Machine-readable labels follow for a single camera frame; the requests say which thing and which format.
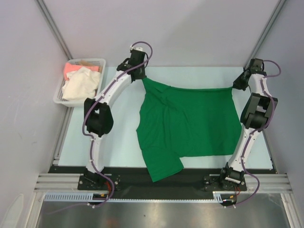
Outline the green t shirt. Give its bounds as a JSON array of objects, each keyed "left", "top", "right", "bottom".
[{"left": 136, "top": 78, "right": 241, "bottom": 182}]

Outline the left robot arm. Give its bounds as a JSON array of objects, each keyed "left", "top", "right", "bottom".
[{"left": 82, "top": 47, "right": 149, "bottom": 190}]

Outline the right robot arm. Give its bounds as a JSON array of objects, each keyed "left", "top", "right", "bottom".
[{"left": 218, "top": 58, "right": 278, "bottom": 191}]

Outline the brown t shirt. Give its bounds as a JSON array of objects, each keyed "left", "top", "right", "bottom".
[{"left": 78, "top": 59, "right": 103, "bottom": 73}]

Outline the white plastic basket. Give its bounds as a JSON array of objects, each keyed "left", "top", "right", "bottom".
[{"left": 53, "top": 58, "right": 106, "bottom": 107}]

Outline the cream t shirt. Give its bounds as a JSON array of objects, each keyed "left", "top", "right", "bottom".
[{"left": 62, "top": 67, "right": 101, "bottom": 101}]

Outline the pink t shirt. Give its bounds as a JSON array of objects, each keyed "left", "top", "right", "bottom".
[{"left": 63, "top": 63, "right": 99, "bottom": 81}]

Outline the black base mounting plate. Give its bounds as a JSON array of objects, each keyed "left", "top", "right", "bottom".
[{"left": 48, "top": 166, "right": 277, "bottom": 193}]

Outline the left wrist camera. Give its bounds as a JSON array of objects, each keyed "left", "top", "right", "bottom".
[{"left": 130, "top": 45, "right": 144, "bottom": 52}]

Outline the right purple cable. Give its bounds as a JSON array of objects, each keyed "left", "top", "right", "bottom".
[{"left": 223, "top": 59, "right": 283, "bottom": 209}]

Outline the purple cable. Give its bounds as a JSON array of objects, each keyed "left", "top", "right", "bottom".
[
  {"left": 223, "top": 59, "right": 283, "bottom": 209},
  {"left": 46, "top": 41, "right": 152, "bottom": 214}
]

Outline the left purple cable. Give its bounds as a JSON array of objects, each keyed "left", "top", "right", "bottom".
[{"left": 46, "top": 41, "right": 152, "bottom": 214}]

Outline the right vertical aluminium post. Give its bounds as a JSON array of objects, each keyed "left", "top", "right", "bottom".
[{"left": 243, "top": 0, "right": 287, "bottom": 69}]

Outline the vertical aluminium post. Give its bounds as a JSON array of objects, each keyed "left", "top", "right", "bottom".
[
  {"left": 35, "top": 0, "right": 73, "bottom": 60},
  {"left": 243, "top": 0, "right": 287, "bottom": 69}
]

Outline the slotted grey cable duct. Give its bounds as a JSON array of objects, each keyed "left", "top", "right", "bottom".
[{"left": 44, "top": 192, "right": 236, "bottom": 204}]

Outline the left vertical aluminium post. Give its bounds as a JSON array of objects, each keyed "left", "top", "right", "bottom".
[{"left": 35, "top": 0, "right": 73, "bottom": 60}]

